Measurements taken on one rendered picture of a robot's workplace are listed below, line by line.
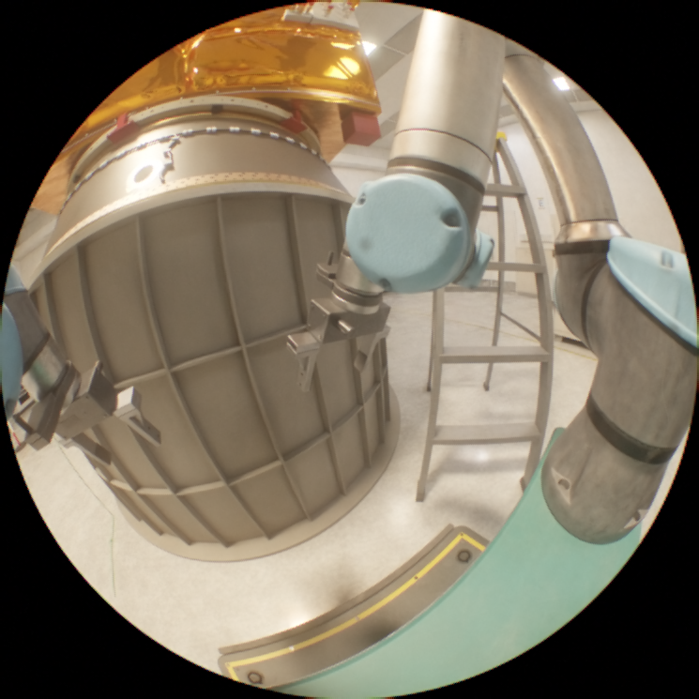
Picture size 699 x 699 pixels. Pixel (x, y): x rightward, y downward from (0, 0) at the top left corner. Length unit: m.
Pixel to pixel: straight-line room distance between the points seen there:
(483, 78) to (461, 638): 0.36
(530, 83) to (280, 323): 0.68
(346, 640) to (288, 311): 0.80
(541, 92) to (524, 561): 0.46
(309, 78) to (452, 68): 1.14
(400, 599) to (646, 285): 0.61
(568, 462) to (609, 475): 0.05
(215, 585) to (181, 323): 0.96
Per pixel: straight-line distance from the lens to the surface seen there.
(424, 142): 0.16
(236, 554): 1.09
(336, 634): 0.61
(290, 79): 1.30
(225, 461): 0.74
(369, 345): 0.44
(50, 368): 0.34
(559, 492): 0.25
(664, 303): 0.18
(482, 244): 0.28
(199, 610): 1.13
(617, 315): 0.21
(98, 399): 0.34
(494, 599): 0.21
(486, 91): 0.20
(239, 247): 0.59
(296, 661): 0.63
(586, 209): 0.31
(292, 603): 0.98
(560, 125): 0.34
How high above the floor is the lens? 0.92
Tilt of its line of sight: 20 degrees down
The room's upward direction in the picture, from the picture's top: 7 degrees counter-clockwise
